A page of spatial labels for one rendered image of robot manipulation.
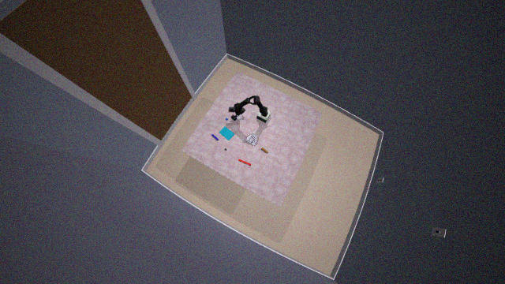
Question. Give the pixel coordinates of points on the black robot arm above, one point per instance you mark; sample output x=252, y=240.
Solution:
x=238, y=106

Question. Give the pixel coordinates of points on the cyan flat plate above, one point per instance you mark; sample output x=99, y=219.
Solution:
x=226, y=132

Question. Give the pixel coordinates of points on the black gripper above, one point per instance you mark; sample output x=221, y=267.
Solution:
x=237, y=114

